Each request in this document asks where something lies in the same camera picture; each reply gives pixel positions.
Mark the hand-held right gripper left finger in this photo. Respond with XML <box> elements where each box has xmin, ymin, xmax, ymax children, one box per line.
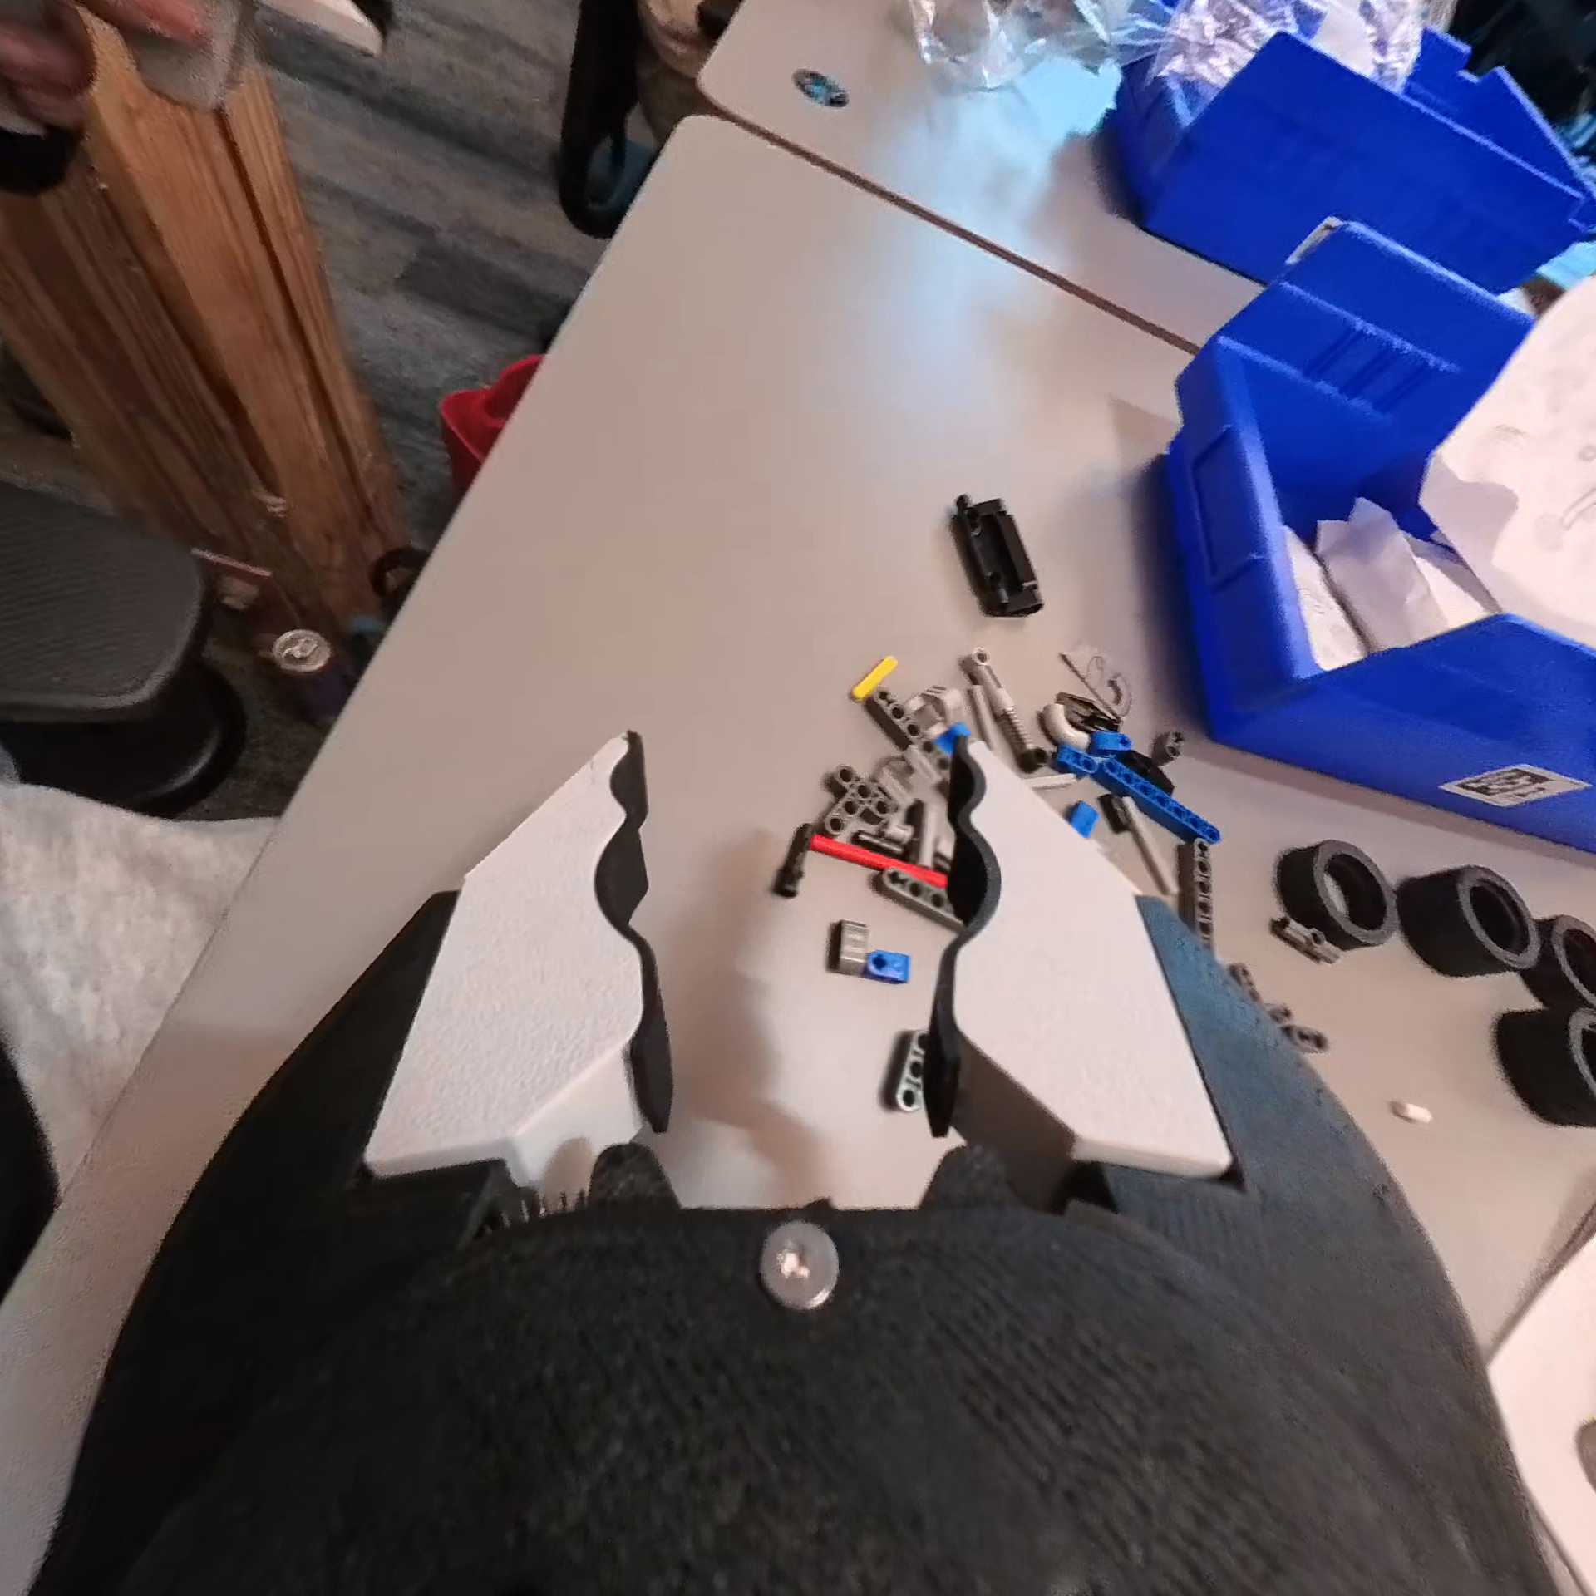
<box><xmin>361</xmin><ymin>731</ymin><xmax>675</xmax><ymax>1181</ymax></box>

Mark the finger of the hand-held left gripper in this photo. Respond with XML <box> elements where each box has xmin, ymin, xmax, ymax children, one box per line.
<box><xmin>254</xmin><ymin>0</ymin><xmax>385</xmax><ymax>59</ymax></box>

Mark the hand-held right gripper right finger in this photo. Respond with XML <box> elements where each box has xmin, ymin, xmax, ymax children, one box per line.
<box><xmin>928</xmin><ymin>741</ymin><xmax>1237</xmax><ymax>1180</ymax></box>

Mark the grey and blue lego connector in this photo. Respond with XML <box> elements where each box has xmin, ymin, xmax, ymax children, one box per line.
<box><xmin>828</xmin><ymin>921</ymin><xmax>912</xmax><ymax>987</ymax></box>

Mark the long blue lego beam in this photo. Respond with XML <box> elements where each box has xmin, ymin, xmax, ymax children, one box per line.
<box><xmin>1053</xmin><ymin>746</ymin><xmax>1222</xmax><ymax>847</ymax></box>

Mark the small dark lego connector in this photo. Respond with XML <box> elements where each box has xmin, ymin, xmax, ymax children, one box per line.
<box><xmin>1228</xmin><ymin>962</ymin><xmax>1331</xmax><ymax>1056</ymax></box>

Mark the red lego axle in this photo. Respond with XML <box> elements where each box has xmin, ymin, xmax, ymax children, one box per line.
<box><xmin>807</xmin><ymin>832</ymin><xmax>951</xmax><ymax>890</ymax></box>

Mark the pile of small lego pieces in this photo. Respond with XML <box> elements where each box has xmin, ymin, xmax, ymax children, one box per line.
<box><xmin>773</xmin><ymin>646</ymin><xmax>1223</xmax><ymax>940</ymax></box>

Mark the black lego tire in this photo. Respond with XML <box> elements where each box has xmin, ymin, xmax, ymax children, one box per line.
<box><xmin>1272</xmin><ymin>838</ymin><xmax>1400</xmax><ymax>952</ymax></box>
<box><xmin>1394</xmin><ymin>865</ymin><xmax>1543</xmax><ymax>980</ymax></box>
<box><xmin>1494</xmin><ymin>1003</ymin><xmax>1596</xmax><ymax>1130</ymax></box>
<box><xmin>1521</xmin><ymin>913</ymin><xmax>1596</xmax><ymax>1013</ymax></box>

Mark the black lego hinge part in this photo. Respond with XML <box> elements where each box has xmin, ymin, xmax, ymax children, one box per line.
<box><xmin>950</xmin><ymin>494</ymin><xmax>1044</xmax><ymax>618</ymax></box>

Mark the person's left hand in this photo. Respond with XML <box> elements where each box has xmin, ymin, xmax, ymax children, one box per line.
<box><xmin>0</xmin><ymin>0</ymin><xmax>207</xmax><ymax>132</ymax></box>

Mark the white fuzzy cloth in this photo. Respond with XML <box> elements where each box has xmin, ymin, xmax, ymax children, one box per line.
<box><xmin>0</xmin><ymin>749</ymin><xmax>278</xmax><ymax>1191</ymax></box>

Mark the blue storage bin with label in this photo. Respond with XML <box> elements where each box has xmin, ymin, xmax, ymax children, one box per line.
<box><xmin>1157</xmin><ymin>222</ymin><xmax>1596</xmax><ymax>857</ymax></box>

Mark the red plastic container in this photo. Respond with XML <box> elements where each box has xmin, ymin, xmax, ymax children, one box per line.
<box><xmin>437</xmin><ymin>354</ymin><xmax>547</xmax><ymax>496</ymax></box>

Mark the crumpled white paper bag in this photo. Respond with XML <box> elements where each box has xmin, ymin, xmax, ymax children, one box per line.
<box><xmin>1281</xmin><ymin>496</ymin><xmax>1500</xmax><ymax>675</ymax></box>

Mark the black office chair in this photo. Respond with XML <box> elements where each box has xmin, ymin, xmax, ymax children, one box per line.
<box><xmin>0</xmin><ymin>479</ymin><xmax>247</xmax><ymax>818</ymax></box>

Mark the white flat object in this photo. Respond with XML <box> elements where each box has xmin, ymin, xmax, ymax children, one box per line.
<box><xmin>1485</xmin><ymin>1265</ymin><xmax>1596</xmax><ymax>1596</ymax></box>

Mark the white instruction paper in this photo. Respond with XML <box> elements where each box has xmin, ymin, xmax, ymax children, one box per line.
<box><xmin>1419</xmin><ymin>276</ymin><xmax>1596</xmax><ymax>615</ymax></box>

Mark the clear plastic bag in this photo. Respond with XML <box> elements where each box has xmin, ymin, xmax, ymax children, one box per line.
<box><xmin>900</xmin><ymin>0</ymin><xmax>1425</xmax><ymax>98</ymax></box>

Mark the wooden cabinet post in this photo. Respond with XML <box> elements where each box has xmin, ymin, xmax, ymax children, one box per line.
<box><xmin>0</xmin><ymin>12</ymin><xmax>416</xmax><ymax>640</ymax></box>

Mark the black bag strap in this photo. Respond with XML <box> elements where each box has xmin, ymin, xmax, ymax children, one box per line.
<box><xmin>557</xmin><ymin>0</ymin><xmax>660</xmax><ymax>241</ymax></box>

